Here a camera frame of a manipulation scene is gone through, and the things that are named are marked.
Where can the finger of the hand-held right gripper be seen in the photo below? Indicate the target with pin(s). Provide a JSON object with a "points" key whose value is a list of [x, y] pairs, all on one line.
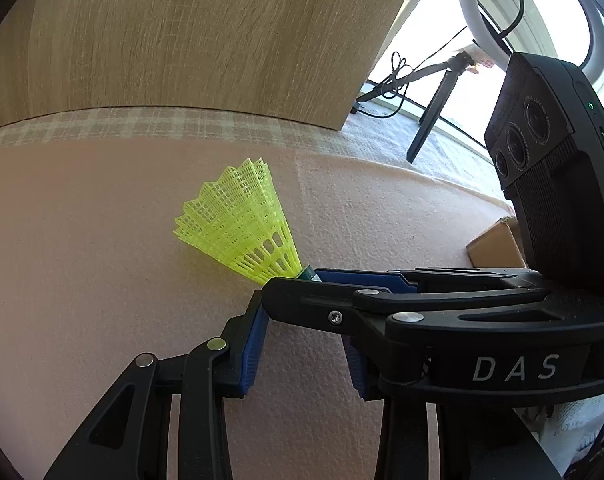
{"points": [[362, 279], [307, 305]]}

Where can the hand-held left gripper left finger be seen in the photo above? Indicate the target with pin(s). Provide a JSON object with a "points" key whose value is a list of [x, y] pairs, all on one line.
{"points": [[254, 350]]}

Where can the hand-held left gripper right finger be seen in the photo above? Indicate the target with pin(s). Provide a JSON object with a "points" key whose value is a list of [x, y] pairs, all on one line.
{"points": [[357, 370]]}

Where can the yellow plastic shuttlecock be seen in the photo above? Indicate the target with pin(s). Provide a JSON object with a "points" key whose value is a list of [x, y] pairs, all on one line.
{"points": [[287, 267]]}

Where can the cardboard box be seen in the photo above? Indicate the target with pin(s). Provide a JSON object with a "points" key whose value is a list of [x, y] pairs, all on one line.
{"points": [[497, 245]]}

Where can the person's right hand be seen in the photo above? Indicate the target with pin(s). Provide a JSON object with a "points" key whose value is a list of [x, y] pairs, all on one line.
{"points": [[572, 425]]}

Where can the black tripod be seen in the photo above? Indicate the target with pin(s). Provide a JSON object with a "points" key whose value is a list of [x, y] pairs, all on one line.
{"points": [[427, 120]]}

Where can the checkered cloth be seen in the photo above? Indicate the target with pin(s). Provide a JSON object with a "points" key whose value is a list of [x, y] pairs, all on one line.
{"points": [[132, 122]]}

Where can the light oak wooden board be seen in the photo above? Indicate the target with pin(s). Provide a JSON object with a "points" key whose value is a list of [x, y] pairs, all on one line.
{"points": [[182, 35]]}

